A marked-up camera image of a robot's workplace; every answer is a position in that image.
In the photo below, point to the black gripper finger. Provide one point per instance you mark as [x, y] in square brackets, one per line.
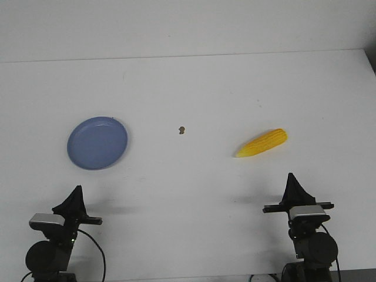
[295, 195]
[73, 205]

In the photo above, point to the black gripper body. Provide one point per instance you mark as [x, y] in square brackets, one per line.
[303, 220]
[69, 231]

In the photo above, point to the yellow corn cob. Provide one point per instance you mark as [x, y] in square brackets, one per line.
[264, 142]

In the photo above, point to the blue round plate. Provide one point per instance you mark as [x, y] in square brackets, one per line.
[97, 143]

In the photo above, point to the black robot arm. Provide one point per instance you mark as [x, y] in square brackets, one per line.
[48, 260]
[315, 251]

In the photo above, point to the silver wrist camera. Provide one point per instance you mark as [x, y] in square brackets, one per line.
[40, 220]
[298, 212]

